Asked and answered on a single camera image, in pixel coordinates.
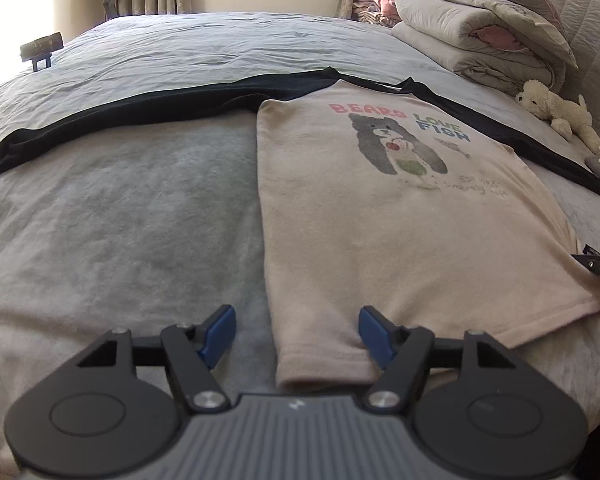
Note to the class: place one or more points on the beige bear-print shirt black sleeves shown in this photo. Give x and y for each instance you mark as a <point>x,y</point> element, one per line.
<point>380,240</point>

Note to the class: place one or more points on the folded grey duvet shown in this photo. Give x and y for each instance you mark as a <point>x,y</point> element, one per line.
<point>455,45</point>

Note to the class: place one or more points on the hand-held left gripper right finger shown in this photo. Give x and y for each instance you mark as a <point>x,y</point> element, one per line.
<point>375,340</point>

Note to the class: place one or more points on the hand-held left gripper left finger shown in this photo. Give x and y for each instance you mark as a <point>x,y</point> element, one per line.
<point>220,335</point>

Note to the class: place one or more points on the folded grey comforter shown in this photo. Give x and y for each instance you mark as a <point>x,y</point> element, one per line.
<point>520,5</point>

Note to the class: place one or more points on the grey quilted headboard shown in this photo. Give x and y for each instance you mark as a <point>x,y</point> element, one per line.
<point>597,35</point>

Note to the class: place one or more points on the white plush toy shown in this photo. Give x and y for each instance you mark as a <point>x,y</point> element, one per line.
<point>535,96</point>

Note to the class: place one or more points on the grey bed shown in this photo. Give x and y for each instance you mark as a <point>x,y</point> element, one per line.
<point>105,210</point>

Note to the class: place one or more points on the phone on black stand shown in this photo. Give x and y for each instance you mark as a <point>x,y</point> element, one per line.
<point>40,45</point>

